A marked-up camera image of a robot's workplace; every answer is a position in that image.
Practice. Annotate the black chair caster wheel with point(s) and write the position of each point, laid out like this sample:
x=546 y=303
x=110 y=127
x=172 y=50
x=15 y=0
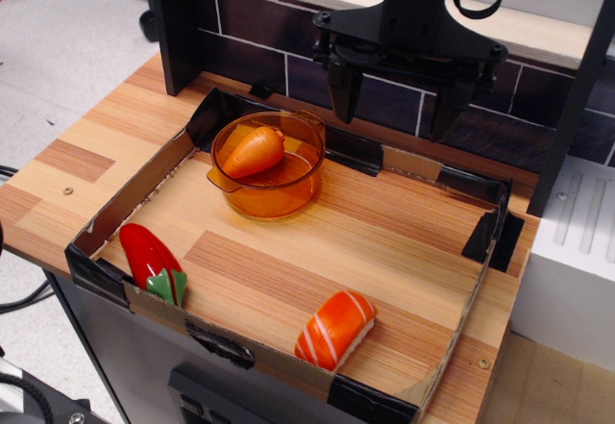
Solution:
x=148 y=23

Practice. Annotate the black metal stand bracket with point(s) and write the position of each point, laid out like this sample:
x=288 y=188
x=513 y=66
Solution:
x=26 y=399

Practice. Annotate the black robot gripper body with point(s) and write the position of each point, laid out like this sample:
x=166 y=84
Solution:
x=415 y=40

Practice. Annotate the transparent orange plastic pot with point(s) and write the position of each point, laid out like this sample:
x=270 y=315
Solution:
x=288 y=186

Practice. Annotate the orange toy carrot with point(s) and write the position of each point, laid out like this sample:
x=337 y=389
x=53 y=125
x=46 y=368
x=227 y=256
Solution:
x=260 y=150

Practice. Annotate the white ribbed appliance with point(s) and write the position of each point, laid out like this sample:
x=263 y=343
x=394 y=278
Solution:
x=566 y=298

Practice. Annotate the red toy chili pepper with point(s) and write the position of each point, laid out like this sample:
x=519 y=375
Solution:
x=154 y=267

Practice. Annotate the salmon nigiri sushi toy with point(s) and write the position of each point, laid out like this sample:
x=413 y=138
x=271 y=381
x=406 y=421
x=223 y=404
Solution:
x=335 y=330

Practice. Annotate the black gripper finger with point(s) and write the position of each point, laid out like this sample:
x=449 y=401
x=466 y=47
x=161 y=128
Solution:
x=453 y=98
x=345 y=80

